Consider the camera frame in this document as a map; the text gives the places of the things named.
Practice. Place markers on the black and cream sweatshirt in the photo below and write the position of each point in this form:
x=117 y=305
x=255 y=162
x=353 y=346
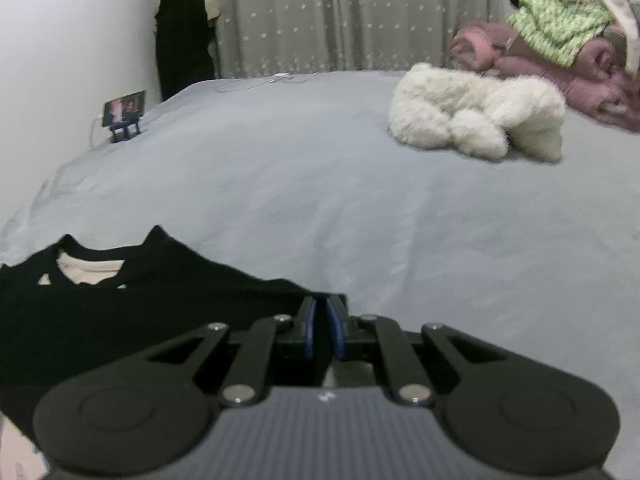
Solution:
x=125 y=305

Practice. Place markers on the white fluffy garment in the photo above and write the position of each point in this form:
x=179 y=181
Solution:
x=475 y=110

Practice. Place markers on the grey star curtain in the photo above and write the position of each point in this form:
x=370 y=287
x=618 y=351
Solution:
x=350 y=15

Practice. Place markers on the grey bed blanket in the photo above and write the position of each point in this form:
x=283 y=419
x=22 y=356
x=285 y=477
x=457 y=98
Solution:
x=300 y=200

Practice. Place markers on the black hanging coat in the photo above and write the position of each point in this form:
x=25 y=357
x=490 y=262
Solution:
x=182 y=35

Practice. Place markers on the smartphone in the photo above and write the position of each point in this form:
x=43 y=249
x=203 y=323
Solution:
x=125 y=107

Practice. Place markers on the green patterned garment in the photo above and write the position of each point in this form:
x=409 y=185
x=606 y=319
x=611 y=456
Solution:
x=560 y=25

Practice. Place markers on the pink quilt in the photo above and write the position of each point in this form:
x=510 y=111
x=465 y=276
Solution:
x=590 y=85

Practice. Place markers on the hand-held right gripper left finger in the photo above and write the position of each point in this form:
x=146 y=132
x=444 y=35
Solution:
x=310 y=327

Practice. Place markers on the blue phone stand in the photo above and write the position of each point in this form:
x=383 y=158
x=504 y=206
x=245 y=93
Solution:
x=125 y=132

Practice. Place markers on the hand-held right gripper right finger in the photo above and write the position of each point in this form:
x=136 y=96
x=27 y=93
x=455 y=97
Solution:
x=336 y=327

